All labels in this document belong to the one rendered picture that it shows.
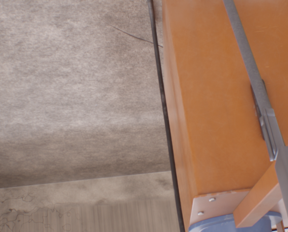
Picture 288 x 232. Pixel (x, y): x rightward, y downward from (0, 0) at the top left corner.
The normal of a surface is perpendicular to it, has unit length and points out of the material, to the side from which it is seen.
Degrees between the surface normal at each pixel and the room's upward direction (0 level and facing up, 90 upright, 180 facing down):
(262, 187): 90
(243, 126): 90
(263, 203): 0
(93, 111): 0
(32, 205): 90
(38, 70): 0
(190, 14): 90
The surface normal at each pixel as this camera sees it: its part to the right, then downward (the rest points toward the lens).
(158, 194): 0.03, -0.41
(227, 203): 0.11, 0.91
